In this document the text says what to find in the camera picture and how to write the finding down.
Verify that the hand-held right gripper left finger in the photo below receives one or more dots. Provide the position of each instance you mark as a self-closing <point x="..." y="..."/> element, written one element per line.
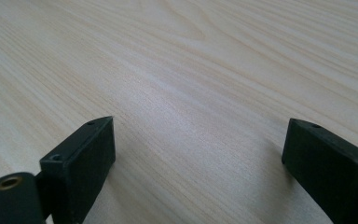
<point x="80" y="161"/>

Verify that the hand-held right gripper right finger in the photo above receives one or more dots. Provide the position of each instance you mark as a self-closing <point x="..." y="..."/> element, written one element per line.
<point x="326" y="165"/>

